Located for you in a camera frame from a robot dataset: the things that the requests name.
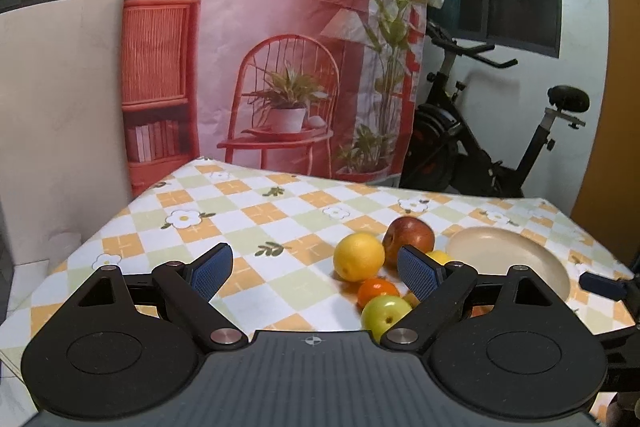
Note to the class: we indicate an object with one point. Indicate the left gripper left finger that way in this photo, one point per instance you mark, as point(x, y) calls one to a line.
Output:
point(185, 292)

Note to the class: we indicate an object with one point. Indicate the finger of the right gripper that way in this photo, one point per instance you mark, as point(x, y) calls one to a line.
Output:
point(603, 286)

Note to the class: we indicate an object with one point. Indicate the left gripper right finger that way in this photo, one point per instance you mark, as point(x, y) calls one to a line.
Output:
point(441, 290)

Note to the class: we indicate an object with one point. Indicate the green apple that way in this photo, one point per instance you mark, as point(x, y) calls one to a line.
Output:
point(381, 313)

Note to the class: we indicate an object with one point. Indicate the yellow lemon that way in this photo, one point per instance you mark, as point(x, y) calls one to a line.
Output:
point(358, 257)
point(439, 256)

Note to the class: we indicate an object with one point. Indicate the beige plate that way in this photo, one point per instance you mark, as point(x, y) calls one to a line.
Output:
point(493, 251)

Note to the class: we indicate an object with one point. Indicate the red apple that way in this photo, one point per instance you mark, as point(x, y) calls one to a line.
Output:
point(407, 231)

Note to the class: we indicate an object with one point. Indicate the small orange tangerine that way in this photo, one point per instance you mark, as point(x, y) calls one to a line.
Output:
point(373, 288)

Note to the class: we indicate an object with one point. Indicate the checkered floral tablecloth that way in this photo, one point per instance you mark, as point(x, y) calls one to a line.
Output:
point(282, 229)

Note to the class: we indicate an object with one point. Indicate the black exercise bike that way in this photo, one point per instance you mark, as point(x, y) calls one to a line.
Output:
point(443, 151)

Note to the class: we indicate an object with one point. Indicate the pink printed backdrop cloth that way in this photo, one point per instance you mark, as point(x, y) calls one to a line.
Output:
point(320, 87)

